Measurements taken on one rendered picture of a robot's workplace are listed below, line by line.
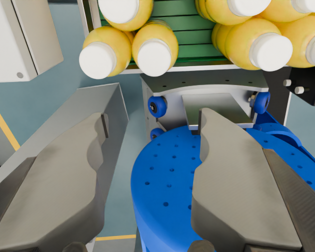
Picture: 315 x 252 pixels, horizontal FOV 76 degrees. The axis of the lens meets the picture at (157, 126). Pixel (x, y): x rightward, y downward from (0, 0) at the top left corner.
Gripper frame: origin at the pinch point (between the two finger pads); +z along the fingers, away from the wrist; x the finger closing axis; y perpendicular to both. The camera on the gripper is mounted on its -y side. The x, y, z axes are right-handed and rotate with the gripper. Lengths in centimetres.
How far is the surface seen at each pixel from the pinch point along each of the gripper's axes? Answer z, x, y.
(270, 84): 107, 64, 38
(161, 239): 2.0, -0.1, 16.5
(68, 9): 121, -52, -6
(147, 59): 13.2, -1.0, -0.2
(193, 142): 19.2, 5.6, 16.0
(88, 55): 13.2, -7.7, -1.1
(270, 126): 63, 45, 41
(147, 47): 13.2, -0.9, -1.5
